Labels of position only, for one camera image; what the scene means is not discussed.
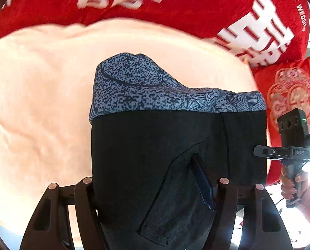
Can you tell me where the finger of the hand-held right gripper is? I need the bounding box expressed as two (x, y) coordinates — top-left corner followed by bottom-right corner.
(253, 145), (291, 160)

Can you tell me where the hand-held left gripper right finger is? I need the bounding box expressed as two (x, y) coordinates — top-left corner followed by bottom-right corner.
(190, 153), (294, 250)

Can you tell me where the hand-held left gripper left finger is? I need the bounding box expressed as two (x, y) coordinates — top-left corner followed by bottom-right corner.
(19, 176), (109, 250)

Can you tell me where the black pants patterned lining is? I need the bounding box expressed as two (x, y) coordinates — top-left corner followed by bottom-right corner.
(89, 53), (269, 250)

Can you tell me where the person's right hand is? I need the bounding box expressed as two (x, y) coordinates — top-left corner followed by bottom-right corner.
(280, 166), (310, 201)

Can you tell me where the red printed pillow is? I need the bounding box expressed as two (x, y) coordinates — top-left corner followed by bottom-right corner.
(250, 57), (310, 186)

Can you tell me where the cream blanket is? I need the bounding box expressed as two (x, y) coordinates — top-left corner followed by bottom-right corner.
(0, 21), (271, 243)

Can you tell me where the red printed blanket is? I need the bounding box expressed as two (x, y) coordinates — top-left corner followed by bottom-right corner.
(0, 0), (310, 69)

